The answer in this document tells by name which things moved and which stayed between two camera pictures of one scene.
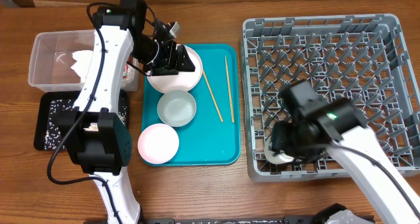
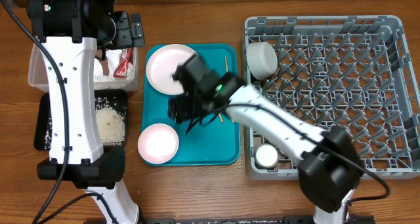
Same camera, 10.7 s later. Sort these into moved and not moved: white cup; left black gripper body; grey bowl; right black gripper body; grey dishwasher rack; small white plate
Moved: white cup; left black gripper body; right black gripper body; grey bowl
Not moved: small white plate; grey dishwasher rack
